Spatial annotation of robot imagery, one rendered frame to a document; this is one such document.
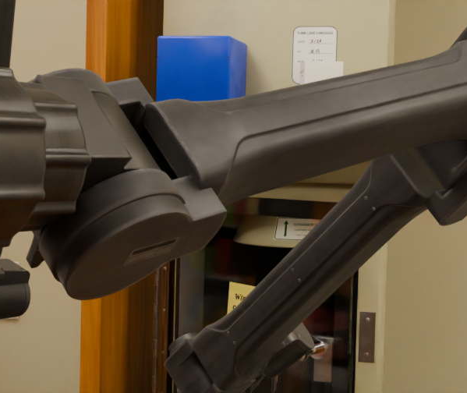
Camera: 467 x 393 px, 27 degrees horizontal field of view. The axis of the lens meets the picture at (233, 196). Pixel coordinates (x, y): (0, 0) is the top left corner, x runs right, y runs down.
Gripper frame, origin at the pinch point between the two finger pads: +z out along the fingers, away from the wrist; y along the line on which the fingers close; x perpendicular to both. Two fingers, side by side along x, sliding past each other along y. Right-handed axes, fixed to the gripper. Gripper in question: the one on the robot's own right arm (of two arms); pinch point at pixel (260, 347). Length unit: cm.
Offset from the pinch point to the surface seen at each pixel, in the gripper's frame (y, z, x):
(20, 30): 47, 56, 60
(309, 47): 39.6, 12.1, -3.4
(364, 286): 6.9, 11.9, -12.0
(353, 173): 22.5, 7.9, -10.4
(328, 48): 39.4, 12.1, -6.0
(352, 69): 36.6, 12.0, -9.4
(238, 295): 5.6, 6.1, 4.4
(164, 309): 2.2, 10.5, 16.2
